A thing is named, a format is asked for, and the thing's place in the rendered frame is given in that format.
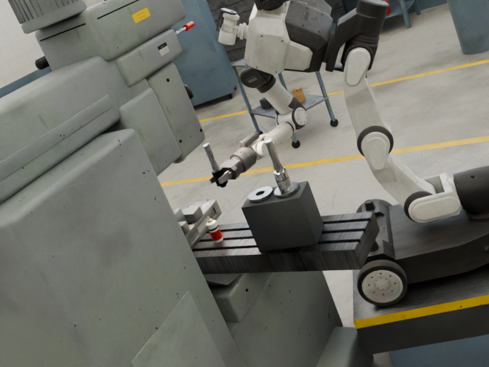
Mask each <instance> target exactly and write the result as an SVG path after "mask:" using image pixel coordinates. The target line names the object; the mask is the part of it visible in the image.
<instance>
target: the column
mask: <svg viewBox="0 0 489 367"><path fill-rule="evenodd" d="M0 367H246V365H245V362H244V361H243V359H242V356H241V355H240V352H239V350H238V348H237V346H236V344H235V342H234V339H233V337H232V335H231V333H230V331H229V329H228V326H227V325H226V322H225V320H224V319H223V316H222V314H221V312H220V310H219V308H218V305H217V303H216V301H215V299H214V297H213V295H212V293H211V290H210V288H209V286H208V284H207V282H206V280H205V278H204V275H203V274H202V271H201V269H200V268H199V265H198V263H197V261H196V259H195V257H194V254H193V252H192V250H191V248H190V246H189V244H188V241H187V239H186V237H185V235H184V233H183V231H182V229H181V227H180V224H179V223H178V220H177V219H176V216H175V214H174V212H173V210H172V208H171V206H170V203H169V201H168V199H167V197H166V195H165V193H164V190H163V188H162V186H161V184H160V182H159V180H158V178H157V176H156V173H155V172H154V169H153V168H152V165H151V163H150V161H149V159H148V157H147V155H146V152H145V150H144V148H143V146H142V144H141V142H140V139H139V137H138V135H137V133H136V132H135V131H134V130H133V129H125V130H119V131H116V132H112V133H106V134H102V135H98V136H97V137H95V138H94V139H92V140H91V141H90V142H88V143H87V144H85V145H84V146H82V147H81V148H80V149H78V150H77V151H75V152H74V153H73V154H71V155H70V156H68V157H66V158H65V159H64V160H63V161H61V162H60V163H58V164H57V165H56V166H54V167H53V168H51V169H50V170H48V171H47V172H46V173H44V174H43V175H41V176H39V177H38V178H37V179H36V180H34V181H32V182H31V183H30V184H29V185H27V186H25V187H24V188H23V189H21V190H20V191H19V192H17V193H16V194H14V195H12V196H11V197H10V198H9V199H7V200H5V201H4V202H3V203H1V204H0Z"/></svg>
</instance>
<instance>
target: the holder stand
mask: <svg viewBox="0 0 489 367"><path fill-rule="evenodd" d="M292 185H293V187H292V189H290V190H288V191H286V192H281V191H280V190H279V187H278V186H275V187H269V186H265V187H262V188H259V189H256V190H255V191H251V193H250V194H249V196H248V198H247V199H246V201H245V202H244V204H243V206H242V212H243V213H244V216H245V218H246V221H247V224H248V226H249V228H250V231H251V232H252V235H253V238H254V240H255V243H256V245H257V246H258V250H259V251H260V252H264V251H269V250H280V249H285V248H296V247H302V246H308V245H316V244H317V243H318V241H319V238H320V235H321V233H322V230H323V228H324V226H325V225H324V224H323V221H322V217H321V215H320V213H319V209H318V207H317V204H316V201H315V199H314V195H313V193H312V191H311V187H310V185H309V182H308V181H303V182H299V183H298V182H292Z"/></svg>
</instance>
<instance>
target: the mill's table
mask: <svg viewBox="0 0 489 367"><path fill-rule="evenodd" d="M321 217H322V221H323V224H324V225H325V226H324V228H323V230H322V233H321V235H320V238H319V241H318V243H317V244H316V245H308V246H302V247H296V248H285V249H280V250H269V251H264V252H260V251H259V250H258V246H257V245H256V243H255V240H254V238H253V235H252V232H251V231H250V228H249V226H248V224H247V222H245V223H236V224H220V225H218V227H219V229H220V232H221V234H222V235H223V240H222V241H221V242H218V243H214V241H213V239H212V237H211V235H210V232H209V230H208V231H207V232H206V234H205V235H204V236H203V238H202V239H201V240H200V241H199V242H198V243H197V245H196V246H195V247H194V249H193V250H192V252H193V254H194V257H195V259H196V261H197V263H198V265H199V268H200V269H201V271H202V274H203V275H206V274H232V273H258V272H307V271H333V270H358V269H362V267H363V265H364V263H365V261H366V258H367V256H368V254H369V252H370V250H371V248H372V246H373V243H374V242H375V239H376V237H377V235H378V233H379V231H380V229H379V227H378V223H377V221H376V218H375V214H374V212H364V213H347V214H338V215H329V216H321Z"/></svg>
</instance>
